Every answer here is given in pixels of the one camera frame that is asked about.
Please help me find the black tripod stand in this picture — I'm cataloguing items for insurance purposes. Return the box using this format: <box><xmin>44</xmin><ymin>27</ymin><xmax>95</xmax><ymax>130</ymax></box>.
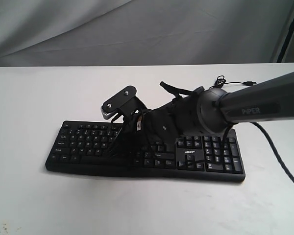
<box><xmin>276</xmin><ymin>17</ymin><xmax>294</xmax><ymax>63</ymax></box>

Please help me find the black acer keyboard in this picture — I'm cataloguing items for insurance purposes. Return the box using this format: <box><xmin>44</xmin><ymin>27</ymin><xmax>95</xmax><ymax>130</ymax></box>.
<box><xmin>45</xmin><ymin>120</ymin><xmax>245</xmax><ymax>183</ymax></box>

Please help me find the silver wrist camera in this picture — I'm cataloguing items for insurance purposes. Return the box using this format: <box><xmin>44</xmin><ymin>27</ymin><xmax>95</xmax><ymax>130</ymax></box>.
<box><xmin>100</xmin><ymin>85</ymin><xmax>147</xmax><ymax>122</ymax></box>

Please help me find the grey backdrop cloth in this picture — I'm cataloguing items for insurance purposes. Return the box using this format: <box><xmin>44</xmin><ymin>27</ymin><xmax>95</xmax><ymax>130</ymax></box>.
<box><xmin>0</xmin><ymin>0</ymin><xmax>294</xmax><ymax>67</ymax></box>

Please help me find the black USB cable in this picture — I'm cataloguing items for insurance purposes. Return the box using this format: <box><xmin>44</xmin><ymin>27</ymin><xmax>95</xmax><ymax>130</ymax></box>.
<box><xmin>210</xmin><ymin>74</ymin><xmax>257</xmax><ymax>88</ymax></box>

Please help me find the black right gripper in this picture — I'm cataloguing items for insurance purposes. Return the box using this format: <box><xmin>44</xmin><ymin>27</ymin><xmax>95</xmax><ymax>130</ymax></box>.
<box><xmin>122</xmin><ymin>95</ymin><xmax>204</xmax><ymax>147</ymax></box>

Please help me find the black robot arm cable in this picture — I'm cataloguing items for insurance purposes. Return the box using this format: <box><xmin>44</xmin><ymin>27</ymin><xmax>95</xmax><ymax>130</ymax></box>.
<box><xmin>249</xmin><ymin>121</ymin><xmax>294</xmax><ymax>196</ymax></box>

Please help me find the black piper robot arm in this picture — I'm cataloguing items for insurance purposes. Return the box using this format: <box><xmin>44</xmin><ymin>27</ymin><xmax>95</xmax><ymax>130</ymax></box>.
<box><xmin>122</xmin><ymin>72</ymin><xmax>294</xmax><ymax>145</ymax></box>

